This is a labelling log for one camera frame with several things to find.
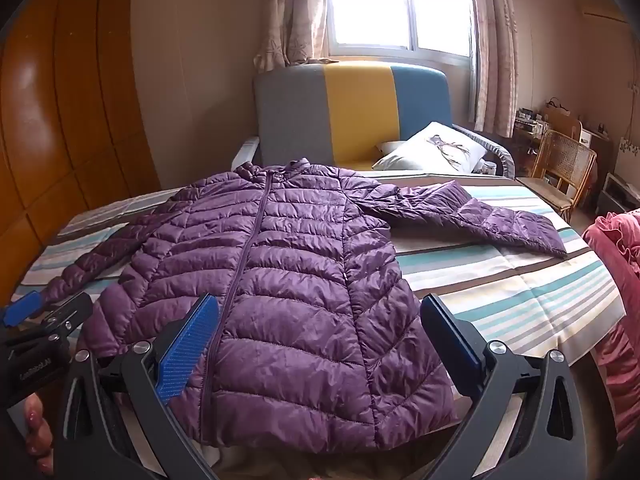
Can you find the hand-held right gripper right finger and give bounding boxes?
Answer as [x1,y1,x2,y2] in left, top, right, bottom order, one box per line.
[420,294,588,480]

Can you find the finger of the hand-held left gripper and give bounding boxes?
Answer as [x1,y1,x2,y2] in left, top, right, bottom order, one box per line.
[41,292,94,342]
[0,290,47,330]

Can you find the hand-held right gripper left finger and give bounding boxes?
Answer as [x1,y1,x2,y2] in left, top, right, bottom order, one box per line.
[54,292,221,480]

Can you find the purple puffer jacket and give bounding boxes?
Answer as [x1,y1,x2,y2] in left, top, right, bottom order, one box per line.
[42,157,571,453]

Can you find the person's left hand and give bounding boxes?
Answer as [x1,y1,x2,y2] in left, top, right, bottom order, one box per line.
[22,392,56,476]

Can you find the striped bed sheet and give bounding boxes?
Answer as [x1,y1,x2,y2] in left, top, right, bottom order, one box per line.
[12,170,631,480]

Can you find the pink ruffled blanket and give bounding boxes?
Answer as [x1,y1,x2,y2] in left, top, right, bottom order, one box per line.
[582,207,640,446]

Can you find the brown wooden wardrobe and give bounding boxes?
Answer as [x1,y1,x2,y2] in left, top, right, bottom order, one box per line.
[0,0,162,306]

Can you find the white deer print pillow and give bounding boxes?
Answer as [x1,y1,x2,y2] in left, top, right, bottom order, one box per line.
[372,121,488,176]

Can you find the rattan chair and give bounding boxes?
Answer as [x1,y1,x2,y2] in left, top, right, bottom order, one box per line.
[515,129,598,222]

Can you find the grey storage box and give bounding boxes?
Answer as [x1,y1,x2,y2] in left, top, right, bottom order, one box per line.
[597,172,640,217]

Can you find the cluttered wooden desk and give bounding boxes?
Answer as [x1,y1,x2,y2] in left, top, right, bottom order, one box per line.
[512,100,615,211]

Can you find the grey yellow blue sofa chair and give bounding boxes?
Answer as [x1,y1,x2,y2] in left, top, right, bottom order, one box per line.
[235,60,516,178]

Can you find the beige patterned curtain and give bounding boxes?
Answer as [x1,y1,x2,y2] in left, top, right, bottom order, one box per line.
[252,0,331,73]
[465,0,521,138]

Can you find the window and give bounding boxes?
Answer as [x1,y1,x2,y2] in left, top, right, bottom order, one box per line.
[320,0,476,63]

